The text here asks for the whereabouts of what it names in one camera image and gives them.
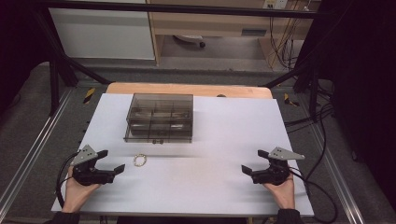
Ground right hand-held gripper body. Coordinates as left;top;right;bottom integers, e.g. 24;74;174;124
250;147;305;187

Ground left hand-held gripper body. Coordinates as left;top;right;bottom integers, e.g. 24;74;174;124
70;144;117;187

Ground person's right hand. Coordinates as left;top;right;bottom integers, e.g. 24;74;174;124
262;173;296;210

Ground person's left hand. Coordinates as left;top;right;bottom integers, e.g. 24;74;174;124
61;166;102;215

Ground white table cover sheet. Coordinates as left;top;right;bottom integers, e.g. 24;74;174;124
50;92;315;217

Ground yellow black tape strip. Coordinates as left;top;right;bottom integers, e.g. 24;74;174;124
283;92;301;107
82;87;96;105

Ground transparent grey compartment box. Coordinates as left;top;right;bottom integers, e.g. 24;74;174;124
123;92;195;145

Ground wooden table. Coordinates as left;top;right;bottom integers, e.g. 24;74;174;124
105;81;274;100

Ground black curtain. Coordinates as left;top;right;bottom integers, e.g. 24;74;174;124
293;0;396;213
0;0;80;118

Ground white cabinet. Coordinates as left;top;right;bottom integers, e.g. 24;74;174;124
49;0;156;61

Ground office chair base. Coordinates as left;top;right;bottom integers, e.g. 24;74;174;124
173;34;206;49

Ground light wooden desk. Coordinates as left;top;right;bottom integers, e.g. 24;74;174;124
145;0;322;67

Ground gold bracelet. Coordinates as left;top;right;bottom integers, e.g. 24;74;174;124
133;153;149;168

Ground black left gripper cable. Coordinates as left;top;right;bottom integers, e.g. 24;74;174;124
55;151;79;209

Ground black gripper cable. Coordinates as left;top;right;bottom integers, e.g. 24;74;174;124
55;151;79;209
289;166;339;224

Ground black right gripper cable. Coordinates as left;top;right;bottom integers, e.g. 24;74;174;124
289;166;339;224

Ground black floor cables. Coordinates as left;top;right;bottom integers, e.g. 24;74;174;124
284;78;335;134

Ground aluminium floor rail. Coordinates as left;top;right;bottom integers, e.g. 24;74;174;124
0;89;75;214
310;123;366;224

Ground bundle of hanging cables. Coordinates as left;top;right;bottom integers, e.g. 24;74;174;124
266;0;312;72

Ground wall power outlet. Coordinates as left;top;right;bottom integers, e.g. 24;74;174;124
262;0;290;10

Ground black metal frame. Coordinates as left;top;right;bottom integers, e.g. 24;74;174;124
32;0;321;122

